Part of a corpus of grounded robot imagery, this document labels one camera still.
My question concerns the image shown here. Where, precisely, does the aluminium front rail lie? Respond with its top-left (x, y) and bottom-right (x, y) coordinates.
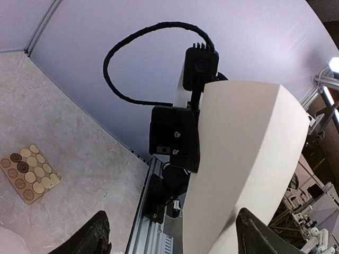
top-left (125, 157), bottom-right (184, 253)

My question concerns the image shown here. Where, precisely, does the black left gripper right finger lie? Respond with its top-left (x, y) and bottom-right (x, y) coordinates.
top-left (236, 208), bottom-right (302, 254)

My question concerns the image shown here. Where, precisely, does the black right camera cable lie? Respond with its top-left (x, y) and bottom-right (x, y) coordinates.
top-left (102, 21), bottom-right (215, 106)

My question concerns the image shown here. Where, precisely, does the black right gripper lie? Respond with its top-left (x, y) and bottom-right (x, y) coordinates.
top-left (149, 106), bottom-right (200, 173)

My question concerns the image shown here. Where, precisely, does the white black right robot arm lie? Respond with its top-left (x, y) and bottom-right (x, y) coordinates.
top-left (144, 80), bottom-right (205, 223)

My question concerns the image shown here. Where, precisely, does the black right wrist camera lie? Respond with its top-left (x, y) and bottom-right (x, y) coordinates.
top-left (183, 43), bottom-right (219, 92)

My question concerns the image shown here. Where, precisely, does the aluminium frame post left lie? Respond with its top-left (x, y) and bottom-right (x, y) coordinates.
top-left (24, 0), bottom-right (63, 57)

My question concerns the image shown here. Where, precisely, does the brown round sticker sheet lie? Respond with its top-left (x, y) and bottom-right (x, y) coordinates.
top-left (1, 144), bottom-right (62, 205)

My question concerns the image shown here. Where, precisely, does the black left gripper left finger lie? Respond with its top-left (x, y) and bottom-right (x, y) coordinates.
top-left (50, 211), bottom-right (111, 254)

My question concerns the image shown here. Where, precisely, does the aluminium frame post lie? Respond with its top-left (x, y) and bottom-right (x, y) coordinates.
top-left (24, 0), bottom-right (63, 57)
top-left (300, 66), bottom-right (338, 111)

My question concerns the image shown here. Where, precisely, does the aluminium frame post right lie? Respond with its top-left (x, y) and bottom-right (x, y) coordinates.
top-left (300, 66), bottom-right (338, 111)

